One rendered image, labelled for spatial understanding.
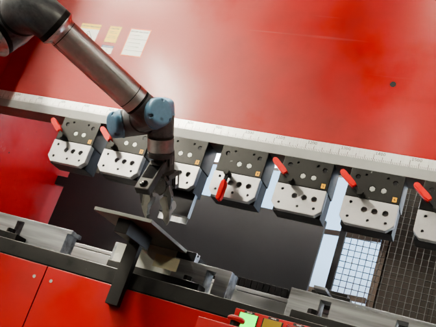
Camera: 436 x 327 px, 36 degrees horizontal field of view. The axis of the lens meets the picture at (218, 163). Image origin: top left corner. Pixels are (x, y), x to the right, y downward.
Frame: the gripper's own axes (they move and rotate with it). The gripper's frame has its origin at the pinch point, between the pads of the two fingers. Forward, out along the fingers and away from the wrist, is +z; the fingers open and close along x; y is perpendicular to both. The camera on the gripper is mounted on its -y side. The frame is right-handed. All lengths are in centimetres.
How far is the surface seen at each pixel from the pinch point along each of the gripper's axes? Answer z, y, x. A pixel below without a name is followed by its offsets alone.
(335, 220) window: 103, 277, 18
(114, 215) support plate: -6.5, -16.8, 2.8
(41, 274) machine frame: 15.5, -20.2, 25.6
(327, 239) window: 114, 268, 19
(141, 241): 2.0, -11.4, -2.2
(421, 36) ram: -53, 52, -60
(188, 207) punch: -0.7, 11.7, -4.5
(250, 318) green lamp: 5, -30, -43
